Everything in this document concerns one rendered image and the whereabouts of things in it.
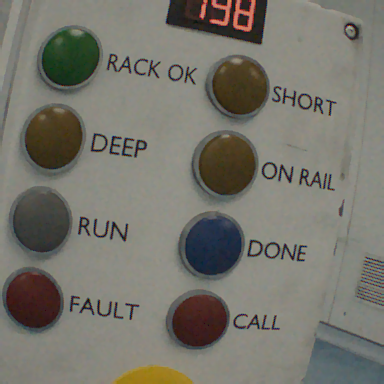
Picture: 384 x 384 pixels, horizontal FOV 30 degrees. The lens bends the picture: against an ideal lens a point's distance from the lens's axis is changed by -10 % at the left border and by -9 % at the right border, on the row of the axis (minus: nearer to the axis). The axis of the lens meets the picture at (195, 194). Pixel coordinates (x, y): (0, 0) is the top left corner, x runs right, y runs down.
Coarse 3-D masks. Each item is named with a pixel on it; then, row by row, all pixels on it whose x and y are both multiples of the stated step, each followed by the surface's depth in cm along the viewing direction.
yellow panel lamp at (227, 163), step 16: (208, 144) 34; (224, 144) 34; (240, 144) 34; (208, 160) 33; (224, 160) 34; (240, 160) 34; (208, 176) 34; (224, 176) 34; (240, 176) 34; (224, 192) 34
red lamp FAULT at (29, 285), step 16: (32, 272) 31; (16, 288) 31; (32, 288) 31; (48, 288) 32; (16, 304) 31; (32, 304) 31; (48, 304) 32; (16, 320) 31; (32, 320) 31; (48, 320) 32
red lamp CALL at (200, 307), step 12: (192, 300) 34; (204, 300) 34; (216, 300) 34; (180, 312) 34; (192, 312) 34; (204, 312) 34; (216, 312) 34; (180, 324) 34; (192, 324) 34; (204, 324) 34; (216, 324) 34; (180, 336) 34; (192, 336) 34; (204, 336) 34; (216, 336) 35
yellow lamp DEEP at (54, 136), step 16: (48, 112) 31; (64, 112) 31; (32, 128) 31; (48, 128) 31; (64, 128) 31; (80, 128) 31; (32, 144) 31; (48, 144) 31; (64, 144) 31; (80, 144) 32; (32, 160) 31; (48, 160) 31; (64, 160) 31
